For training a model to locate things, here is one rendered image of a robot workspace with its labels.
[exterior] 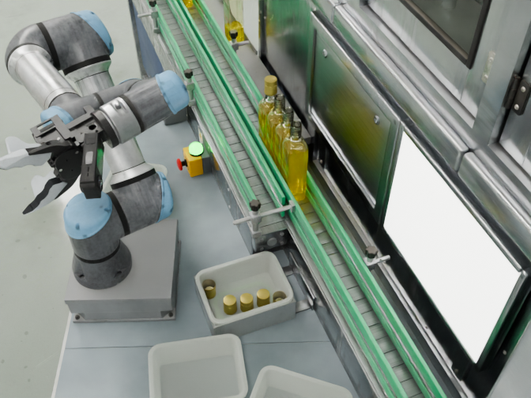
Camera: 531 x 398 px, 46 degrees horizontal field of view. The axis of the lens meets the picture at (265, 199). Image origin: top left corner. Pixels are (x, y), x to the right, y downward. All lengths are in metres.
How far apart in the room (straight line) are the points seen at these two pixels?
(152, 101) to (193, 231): 0.81
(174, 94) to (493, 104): 0.55
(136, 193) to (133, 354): 0.41
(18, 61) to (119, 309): 0.65
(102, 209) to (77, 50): 0.37
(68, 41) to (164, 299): 0.66
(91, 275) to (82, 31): 0.59
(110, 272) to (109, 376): 0.25
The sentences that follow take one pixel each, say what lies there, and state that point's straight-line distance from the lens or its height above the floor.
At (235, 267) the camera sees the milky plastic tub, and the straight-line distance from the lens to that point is 1.70.
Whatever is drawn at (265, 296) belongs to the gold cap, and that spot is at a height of 0.81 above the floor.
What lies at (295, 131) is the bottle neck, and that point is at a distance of 1.61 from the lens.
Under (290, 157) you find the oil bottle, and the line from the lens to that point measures 1.64.
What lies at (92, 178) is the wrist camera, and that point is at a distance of 1.06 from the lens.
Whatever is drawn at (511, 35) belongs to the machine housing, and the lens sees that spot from 1.08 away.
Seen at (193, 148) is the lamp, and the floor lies 0.85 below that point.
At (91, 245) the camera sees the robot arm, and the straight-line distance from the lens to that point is 1.56.
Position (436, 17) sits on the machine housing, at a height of 1.54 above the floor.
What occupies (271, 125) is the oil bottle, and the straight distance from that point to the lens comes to 1.72.
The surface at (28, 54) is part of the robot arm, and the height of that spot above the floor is 1.40.
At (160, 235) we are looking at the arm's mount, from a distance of 1.75.
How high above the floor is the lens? 2.18
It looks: 47 degrees down
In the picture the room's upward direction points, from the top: straight up
